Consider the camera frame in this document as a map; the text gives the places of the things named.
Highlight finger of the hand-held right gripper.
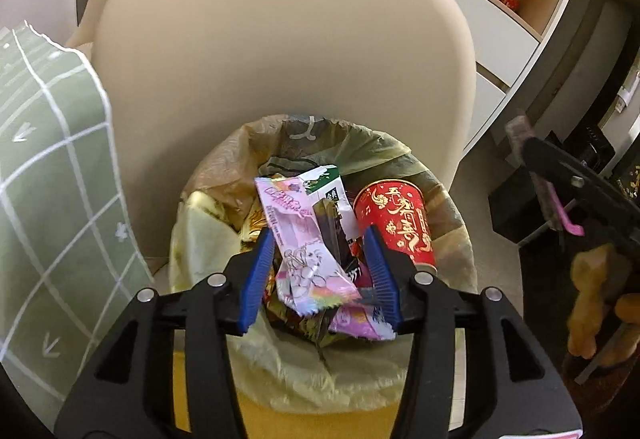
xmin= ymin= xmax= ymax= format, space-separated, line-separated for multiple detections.
xmin=522 ymin=138 xmax=640 ymax=270

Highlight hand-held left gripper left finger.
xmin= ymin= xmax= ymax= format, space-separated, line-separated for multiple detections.
xmin=54 ymin=227 xmax=277 ymax=439

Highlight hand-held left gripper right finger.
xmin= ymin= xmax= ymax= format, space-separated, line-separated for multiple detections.
xmin=361 ymin=224 xmax=584 ymax=439

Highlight grey strip with pink end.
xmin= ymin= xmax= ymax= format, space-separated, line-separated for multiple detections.
xmin=505 ymin=116 xmax=585 ymax=237

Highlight red paper cup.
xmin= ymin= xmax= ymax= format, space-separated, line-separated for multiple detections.
xmin=354 ymin=180 xmax=437 ymax=275

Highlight trash bin with yellow bag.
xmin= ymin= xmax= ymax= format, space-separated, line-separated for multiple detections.
xmin=169 ymin=114 xmax=478 ymax=415

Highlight green white carton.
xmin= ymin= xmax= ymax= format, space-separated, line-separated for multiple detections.
xmin=299 ymin=165 xmax=353 ymax=265

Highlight person's right hand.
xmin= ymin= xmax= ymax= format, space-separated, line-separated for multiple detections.
xmin=567 ymin=243 xmax=640 ymax=365

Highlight black appliance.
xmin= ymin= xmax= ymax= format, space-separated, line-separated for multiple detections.
xmin=560 ymin=124 xmax=616 ymax=174

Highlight black box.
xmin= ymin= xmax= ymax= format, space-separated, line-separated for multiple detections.
xmin=487 ymin=169 xmax=566 ymax=247

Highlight green checked tablecloth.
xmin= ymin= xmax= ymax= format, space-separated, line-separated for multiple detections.
xmin=0 ymin=21 xmax=156 ymax=415

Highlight beige chair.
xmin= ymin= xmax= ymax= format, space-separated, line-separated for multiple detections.
xmin=92 ymin=0 xmax=476 ymax=200
xmin=65 ymin=0 xmax=138 ymax=64

